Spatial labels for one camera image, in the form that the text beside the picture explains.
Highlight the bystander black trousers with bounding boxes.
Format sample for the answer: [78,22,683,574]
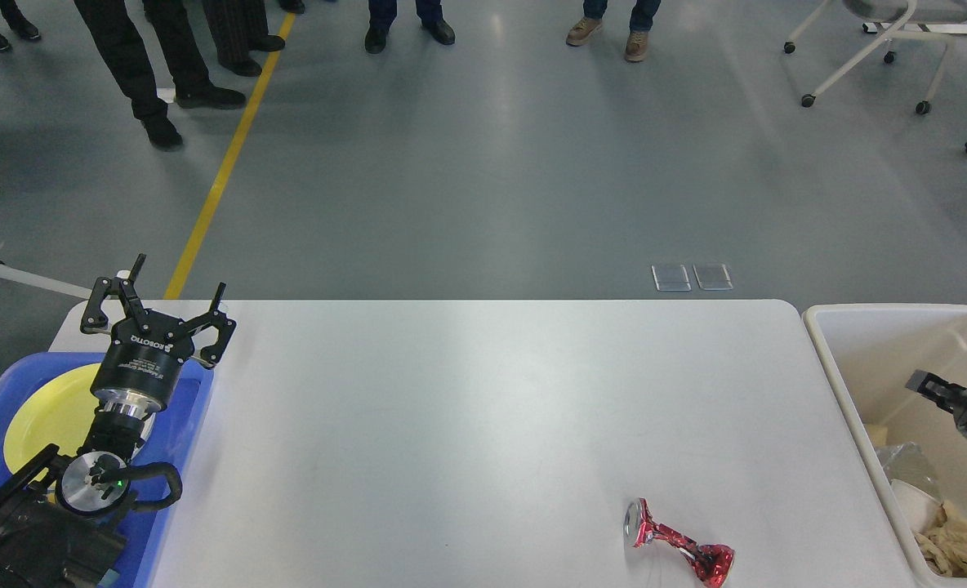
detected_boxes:
[75,1,246,150]
[201,1,286,77]

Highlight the right floor socket plate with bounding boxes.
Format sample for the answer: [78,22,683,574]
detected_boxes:
[693,263,734,292]

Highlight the yellow plastic plate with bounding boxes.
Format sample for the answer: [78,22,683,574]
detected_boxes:
[2,364,99,474]

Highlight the bystander black trousers left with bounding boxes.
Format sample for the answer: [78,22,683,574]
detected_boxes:
[75,1,246,150]

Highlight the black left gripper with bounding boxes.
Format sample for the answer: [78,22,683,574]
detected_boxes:
[80,253,237,419]

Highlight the white pink plate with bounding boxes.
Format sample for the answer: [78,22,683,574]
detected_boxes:
[134,413,158,453]

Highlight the bystander dark blue trousers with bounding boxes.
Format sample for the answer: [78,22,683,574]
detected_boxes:
[364,1,457,55]

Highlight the bystander brown shoes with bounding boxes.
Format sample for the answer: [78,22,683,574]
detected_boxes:
[566,0,662,64]

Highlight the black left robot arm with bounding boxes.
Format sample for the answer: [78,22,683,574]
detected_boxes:
[0,256,236,587]

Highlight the white paper cup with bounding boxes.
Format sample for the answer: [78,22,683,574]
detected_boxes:
[890,479,942,533]

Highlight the aluminium foil tray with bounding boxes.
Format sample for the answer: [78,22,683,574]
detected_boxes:
[875,442,943,501]

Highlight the white rolling chair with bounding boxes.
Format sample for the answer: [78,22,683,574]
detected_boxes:
[779,1,967,118]

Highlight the floor socket plate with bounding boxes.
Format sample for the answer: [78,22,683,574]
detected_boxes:
[693,263,734,292]
[651,264,693,292]

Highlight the white waste bin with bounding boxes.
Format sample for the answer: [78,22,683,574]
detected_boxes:
[802,304,967,587]

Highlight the left floor socket plate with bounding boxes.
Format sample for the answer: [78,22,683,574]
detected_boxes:
[651,264,693,292]

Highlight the brown paper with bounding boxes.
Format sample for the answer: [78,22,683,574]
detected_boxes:
[913,500,967,578]

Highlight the brown paper bag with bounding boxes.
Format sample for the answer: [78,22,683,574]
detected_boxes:
[863,423,891,449]

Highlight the bystander black trousers middle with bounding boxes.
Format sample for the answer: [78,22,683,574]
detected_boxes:
[201,1,286,77]

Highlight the red foil wrapper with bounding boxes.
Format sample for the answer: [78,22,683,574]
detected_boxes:
[624,497,735,587]

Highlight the blue plastic tray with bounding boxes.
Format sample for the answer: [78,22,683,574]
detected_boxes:
[0,352,216,588]

